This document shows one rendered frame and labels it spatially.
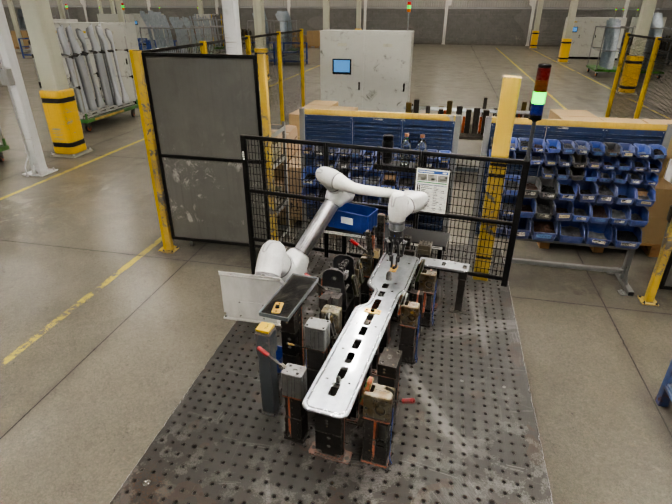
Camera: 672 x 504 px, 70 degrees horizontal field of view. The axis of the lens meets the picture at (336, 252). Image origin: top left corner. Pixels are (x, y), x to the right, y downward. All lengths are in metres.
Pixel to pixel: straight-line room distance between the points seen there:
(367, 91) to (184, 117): 4.92
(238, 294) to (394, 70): 6.81
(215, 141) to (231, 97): 0.46
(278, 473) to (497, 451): 0.90
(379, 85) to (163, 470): 7.84
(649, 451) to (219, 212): 3.96
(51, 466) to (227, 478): 1.52
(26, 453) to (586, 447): 3.31
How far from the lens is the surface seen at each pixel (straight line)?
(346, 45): 9.15
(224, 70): 4.59
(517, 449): 2.30
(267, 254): 2.87
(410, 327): 2.45
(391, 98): 9.13
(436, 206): 3.19
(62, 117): 9.63
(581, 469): 3.32
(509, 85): 3.02
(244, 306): 2.84
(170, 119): 4.95
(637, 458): 3.53
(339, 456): 2.12
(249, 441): 2.22
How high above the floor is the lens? 2.33
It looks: 27 degrees down
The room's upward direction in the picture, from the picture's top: straight up
